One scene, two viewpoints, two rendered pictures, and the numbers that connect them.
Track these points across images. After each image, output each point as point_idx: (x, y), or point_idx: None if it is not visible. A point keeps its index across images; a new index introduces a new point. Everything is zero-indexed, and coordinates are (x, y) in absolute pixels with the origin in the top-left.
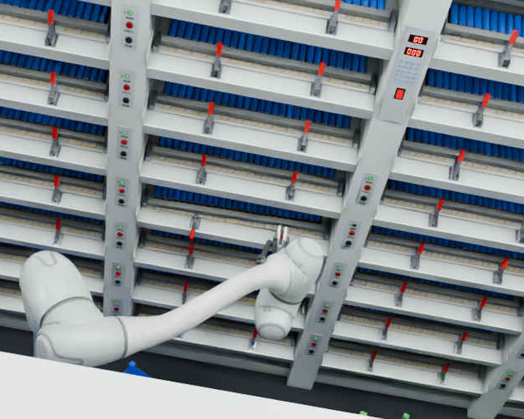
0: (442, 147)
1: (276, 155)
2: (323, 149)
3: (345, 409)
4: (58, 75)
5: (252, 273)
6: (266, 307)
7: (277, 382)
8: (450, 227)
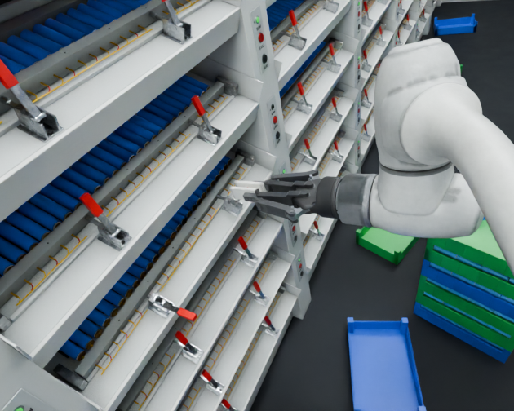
0: None
1: (167, 78)
2: (197, 21)
3: (336, 277)
4: None
5: (489, 130)
6: (445, 196)
7: (298, 327)
8: (307, 38)
